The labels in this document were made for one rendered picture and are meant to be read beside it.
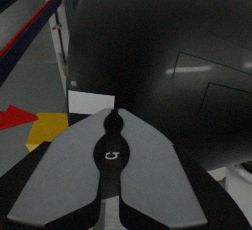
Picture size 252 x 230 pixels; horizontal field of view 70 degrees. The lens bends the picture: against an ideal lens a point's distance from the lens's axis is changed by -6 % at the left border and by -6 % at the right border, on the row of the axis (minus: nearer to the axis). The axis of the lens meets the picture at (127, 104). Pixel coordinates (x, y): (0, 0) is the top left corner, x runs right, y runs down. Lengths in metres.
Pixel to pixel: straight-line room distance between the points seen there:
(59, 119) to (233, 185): 0.40
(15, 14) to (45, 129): 1.18
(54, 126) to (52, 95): 0.83
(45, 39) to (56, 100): 0.51
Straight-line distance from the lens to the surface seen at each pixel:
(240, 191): 0.47
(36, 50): 1.60
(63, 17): 0.46
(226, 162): 0.22
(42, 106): 1.21
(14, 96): 1.35
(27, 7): 1.47
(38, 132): 0.44
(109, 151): 0.16
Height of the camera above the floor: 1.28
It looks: 44 degrees down
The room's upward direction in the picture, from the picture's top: 179 degrees clockwise
